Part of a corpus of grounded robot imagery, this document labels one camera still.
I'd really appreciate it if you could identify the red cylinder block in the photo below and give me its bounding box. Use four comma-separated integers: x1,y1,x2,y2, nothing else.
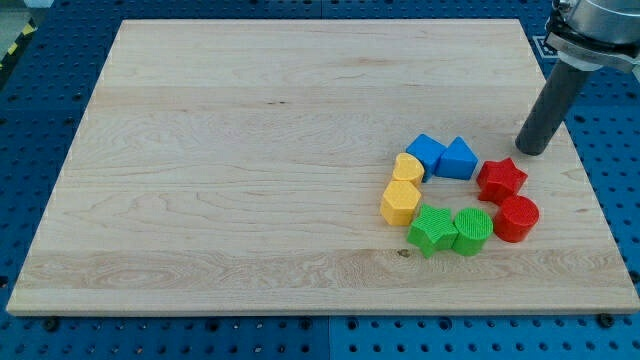
493,195,540,243

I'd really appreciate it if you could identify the blue triangle block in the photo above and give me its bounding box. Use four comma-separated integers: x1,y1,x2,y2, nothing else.
435,136,478,180

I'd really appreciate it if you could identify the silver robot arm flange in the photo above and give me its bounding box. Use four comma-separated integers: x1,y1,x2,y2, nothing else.
545,0,639,77

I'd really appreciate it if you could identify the light wooden board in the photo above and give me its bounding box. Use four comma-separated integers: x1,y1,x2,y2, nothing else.
7,19,639,317

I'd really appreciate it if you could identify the green cylinder block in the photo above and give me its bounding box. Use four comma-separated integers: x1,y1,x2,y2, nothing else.
452,208,493,256

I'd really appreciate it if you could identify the green star block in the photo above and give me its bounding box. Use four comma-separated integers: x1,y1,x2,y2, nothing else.
406,204,458,258

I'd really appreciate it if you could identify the red star block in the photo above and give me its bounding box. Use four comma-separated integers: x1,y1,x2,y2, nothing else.
476,157,528,205

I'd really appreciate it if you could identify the yellow hexagon block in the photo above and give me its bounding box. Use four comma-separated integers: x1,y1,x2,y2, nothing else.
380,180,422,226

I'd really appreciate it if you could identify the black white fiducial marker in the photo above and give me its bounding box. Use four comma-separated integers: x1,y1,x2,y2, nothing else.
532,35,558,59

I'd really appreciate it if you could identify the yellow heart block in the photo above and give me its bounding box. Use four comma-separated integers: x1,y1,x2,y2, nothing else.
392,152,425,188

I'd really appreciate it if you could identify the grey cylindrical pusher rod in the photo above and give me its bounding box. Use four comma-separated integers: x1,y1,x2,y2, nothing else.
515,60,591,156

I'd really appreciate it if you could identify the blue cube block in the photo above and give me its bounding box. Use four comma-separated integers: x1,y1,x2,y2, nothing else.
406,134,446,183

